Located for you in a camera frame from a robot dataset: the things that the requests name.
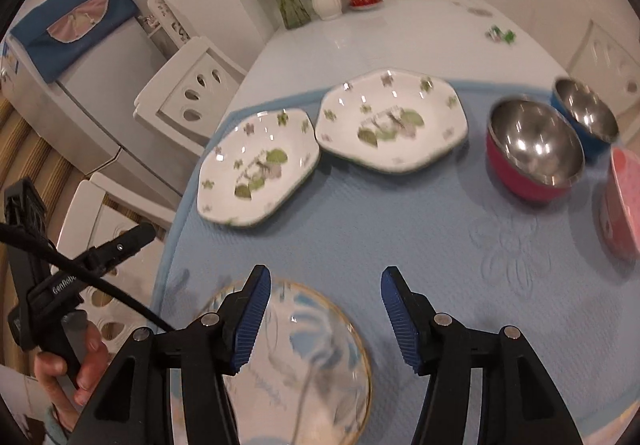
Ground gold rimmed blue plate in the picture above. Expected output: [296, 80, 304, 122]
[169, 276, 374, 445]

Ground pink cartoon bowl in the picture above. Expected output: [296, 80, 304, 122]
[600, 146, 640, 262]

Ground red steel bowl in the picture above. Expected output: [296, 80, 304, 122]
[486, 95, 586, 204]

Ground floral octagonal plate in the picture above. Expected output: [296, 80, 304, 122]
[314, 69, 469, 174]
[196, 108, 320, 227]

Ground blue steel bowl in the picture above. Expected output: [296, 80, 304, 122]
[550, 77, 620, 162]

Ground left hand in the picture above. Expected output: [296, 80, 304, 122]
[34, 318, 112, 433]

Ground white chair near left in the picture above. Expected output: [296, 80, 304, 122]
[56, 173, 175, 355]

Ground white chair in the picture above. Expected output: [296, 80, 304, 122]
[134, 37, 246, 156]
[56, 173, 175, 355]
[567, 20, 639, 143]

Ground light blue table mat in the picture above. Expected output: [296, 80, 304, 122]
[152, 81, 639, 444]

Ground grey refrigerator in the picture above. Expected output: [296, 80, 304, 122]
[3, 8, 196, 208]

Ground white chair far left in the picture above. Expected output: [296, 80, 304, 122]
[134, 37, 246, 156]

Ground white chair far right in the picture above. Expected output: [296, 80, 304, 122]
[567, 20, 639, 143]

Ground small green toy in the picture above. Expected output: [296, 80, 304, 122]
[485, 25, 516, 46]

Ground black cable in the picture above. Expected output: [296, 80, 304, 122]
[0, 222, 177, 334]

